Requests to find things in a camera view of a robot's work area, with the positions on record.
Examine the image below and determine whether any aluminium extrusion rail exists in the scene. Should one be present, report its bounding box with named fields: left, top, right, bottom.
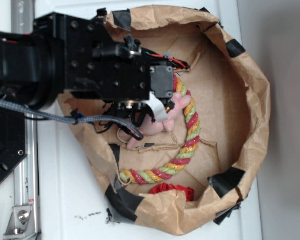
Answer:
left=3, top=0, right=42, bottom=240

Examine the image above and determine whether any multicolour twisted rope toy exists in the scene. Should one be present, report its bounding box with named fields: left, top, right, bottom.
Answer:
left=119, top=75, right=201, bottom=185

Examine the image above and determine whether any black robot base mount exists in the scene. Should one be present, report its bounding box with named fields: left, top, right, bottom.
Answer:
left=0, top=108, right=27, bottom=185

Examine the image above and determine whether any brown paper bag tray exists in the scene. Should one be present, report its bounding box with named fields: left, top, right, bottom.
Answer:
left=70, top=5, right=271, bottom=236

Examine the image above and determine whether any pink plush pig toy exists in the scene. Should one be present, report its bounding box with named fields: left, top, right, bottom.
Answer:
left=138, top=92, right=192, bottom=136

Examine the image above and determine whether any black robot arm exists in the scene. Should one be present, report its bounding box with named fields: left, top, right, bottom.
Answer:
left=0, top=12, right=151, bottom=110

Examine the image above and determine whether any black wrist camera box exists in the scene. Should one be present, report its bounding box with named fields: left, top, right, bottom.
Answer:
left=150, top=65, right=174, bottom=99

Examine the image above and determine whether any red fabric toy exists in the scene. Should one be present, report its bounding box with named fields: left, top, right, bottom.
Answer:
left=149, top=183, right=195, bottom=202

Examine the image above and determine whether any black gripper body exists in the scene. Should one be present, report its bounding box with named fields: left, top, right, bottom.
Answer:
left=33, top=12, right=151, bottom=101

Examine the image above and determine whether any grey braided cable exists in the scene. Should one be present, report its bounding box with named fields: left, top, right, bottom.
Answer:
left=0, top=96, right=144, bottom=141

